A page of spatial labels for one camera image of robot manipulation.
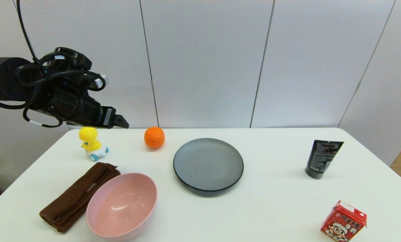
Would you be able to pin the yellow duck toy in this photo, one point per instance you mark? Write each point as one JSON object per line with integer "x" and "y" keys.
{"x": 90, "y": 141}

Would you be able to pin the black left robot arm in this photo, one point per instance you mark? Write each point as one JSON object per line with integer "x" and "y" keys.
{"x": 2, "y": 79}

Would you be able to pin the red milk carton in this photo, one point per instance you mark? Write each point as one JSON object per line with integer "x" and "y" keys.
{"x": 343, "y": 223}

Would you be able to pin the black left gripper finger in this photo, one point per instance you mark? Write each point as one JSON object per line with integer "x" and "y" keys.
{"x": 120, "y": 118}
{"x": 122, "y": 124}

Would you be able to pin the orange fruit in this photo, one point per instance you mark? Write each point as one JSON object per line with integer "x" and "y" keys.
{"x": 154, "y": 138}

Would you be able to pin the grey round plate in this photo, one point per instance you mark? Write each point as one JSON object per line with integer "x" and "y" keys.
{"x": 207, "y": 164}

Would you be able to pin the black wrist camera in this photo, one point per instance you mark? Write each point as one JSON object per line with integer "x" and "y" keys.
{"x": 71, "y": 59}

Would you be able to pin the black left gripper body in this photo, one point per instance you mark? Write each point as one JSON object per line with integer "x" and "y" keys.
{"x": 76, "y": 107}

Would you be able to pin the black cosmetic tube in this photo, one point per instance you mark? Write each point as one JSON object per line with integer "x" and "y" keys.
{"x": 322, "y": 158}

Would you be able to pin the brown folded towel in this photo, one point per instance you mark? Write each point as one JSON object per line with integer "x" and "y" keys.
{"x": 73, "y": 198}

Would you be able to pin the pink bowl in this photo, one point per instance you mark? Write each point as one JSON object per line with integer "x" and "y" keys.
{"x": 121, "y": 206}

